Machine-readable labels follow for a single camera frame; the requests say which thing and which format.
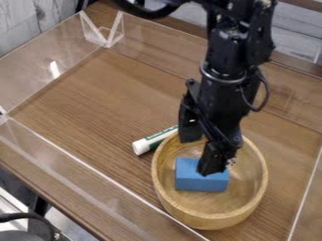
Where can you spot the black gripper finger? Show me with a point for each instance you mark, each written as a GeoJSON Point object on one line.
{"type": "Point", "coordinates": [190, 129]}
{"type": "Point", "coordinates": [215, 159]}

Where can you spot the brown wooden bowl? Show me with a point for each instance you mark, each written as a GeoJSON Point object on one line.
{"type": "Point", "coordinates": [211, 210]}

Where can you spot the blue rectangular block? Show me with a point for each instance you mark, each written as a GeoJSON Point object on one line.
{"type": "Point", "coordinates": [190, 180]}

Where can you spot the clear acrylic barrier wall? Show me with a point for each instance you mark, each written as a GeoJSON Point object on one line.
{"type": "Point", "coordinates": [102, 205]}

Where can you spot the black metal mount base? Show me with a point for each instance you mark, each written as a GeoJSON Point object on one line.
{"type": "Point", "coordinates": [46, 234]}

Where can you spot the clear acrylic corner bracket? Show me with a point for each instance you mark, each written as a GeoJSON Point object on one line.
{"type": "Point", "coordinates": [102, 36]}

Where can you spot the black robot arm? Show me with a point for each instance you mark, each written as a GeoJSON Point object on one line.
{"type": "Point", "coordinates": [239, 30]}

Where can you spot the green and white marker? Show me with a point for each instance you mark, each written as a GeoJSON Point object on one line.
{"type": "Point", "coordinates": [150, 143]}

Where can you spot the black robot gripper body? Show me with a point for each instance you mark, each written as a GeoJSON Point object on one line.
{"type": "Point", "coordinates": [223, 100]}

